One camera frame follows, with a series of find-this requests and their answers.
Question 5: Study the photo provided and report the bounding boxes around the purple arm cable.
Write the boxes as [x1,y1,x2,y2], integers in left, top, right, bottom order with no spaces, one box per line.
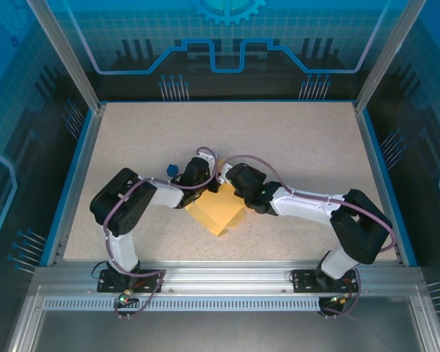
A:
[225,153,395,320]
[102,145,221,320]

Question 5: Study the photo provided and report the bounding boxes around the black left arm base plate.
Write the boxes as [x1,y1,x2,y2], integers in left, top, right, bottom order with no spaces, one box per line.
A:
[97,269,164,293]

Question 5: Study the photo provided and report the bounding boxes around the grey metal tray frame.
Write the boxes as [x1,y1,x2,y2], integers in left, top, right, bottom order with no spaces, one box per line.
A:
[5,285,440,352]

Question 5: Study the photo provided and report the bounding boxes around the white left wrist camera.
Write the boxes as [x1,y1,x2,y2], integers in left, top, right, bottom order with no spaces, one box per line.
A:
[199,151,221,170]

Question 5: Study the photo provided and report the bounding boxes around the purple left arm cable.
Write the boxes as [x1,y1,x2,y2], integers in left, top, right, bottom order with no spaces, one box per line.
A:
[102,145,221,320]

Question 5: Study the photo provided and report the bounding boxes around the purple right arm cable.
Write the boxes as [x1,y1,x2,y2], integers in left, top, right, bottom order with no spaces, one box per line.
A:
[225,153,395,320]

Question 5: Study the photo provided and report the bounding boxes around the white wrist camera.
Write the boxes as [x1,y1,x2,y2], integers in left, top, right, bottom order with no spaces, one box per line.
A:
[219,163,236,185]
[199,151,221,170]

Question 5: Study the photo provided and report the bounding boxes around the blue printed clear panel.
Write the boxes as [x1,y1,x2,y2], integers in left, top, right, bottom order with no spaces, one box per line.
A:
[45,0,408,102]

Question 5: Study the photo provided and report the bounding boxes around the slotted metal cable duct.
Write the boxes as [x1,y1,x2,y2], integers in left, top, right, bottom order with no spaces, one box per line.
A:
[43,297,322,312]

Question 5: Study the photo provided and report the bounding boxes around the yellow paper box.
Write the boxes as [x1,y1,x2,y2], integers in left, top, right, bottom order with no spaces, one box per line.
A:
[184,158,247,239]

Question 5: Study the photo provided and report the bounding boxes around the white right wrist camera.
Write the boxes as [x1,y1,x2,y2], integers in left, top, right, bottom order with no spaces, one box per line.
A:
[219,163,236,185]

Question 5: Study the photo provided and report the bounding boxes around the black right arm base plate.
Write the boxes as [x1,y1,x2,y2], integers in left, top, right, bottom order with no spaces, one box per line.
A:
[289,268,359,293]

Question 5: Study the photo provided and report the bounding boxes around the aluminium frame post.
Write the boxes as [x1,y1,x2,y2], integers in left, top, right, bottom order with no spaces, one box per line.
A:
[353,0,427,114]
[26,0,108,113]

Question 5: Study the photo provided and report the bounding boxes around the aluminium mounting rail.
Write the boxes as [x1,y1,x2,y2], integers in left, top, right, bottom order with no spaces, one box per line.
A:
[32,260,422,294]

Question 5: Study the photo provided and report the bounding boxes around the aluminium side rail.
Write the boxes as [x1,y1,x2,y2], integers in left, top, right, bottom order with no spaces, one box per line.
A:
[45,104,107,267]
[353,103,406,267]

